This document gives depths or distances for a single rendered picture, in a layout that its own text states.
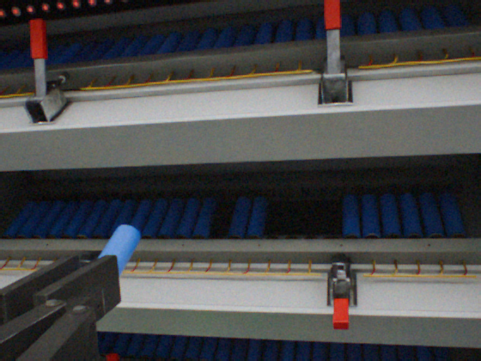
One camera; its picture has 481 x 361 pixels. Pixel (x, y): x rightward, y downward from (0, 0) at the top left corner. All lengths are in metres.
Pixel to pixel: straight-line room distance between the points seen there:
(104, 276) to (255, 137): 0.19
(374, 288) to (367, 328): 0.04
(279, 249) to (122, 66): 0.24
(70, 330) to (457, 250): 0.37
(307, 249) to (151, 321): 0.18
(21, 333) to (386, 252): 0.35
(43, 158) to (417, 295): 0.37
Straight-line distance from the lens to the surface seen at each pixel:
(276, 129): 0.40
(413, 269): 0.49
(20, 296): 0.26
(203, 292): 0.50
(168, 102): 0.45
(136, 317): 0.52
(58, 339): 0.20
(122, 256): 0.32
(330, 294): 0.47
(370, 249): 0.48
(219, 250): 0.50
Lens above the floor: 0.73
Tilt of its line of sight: 19 degrees down
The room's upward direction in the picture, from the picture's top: 6 degrees counter-clockwise
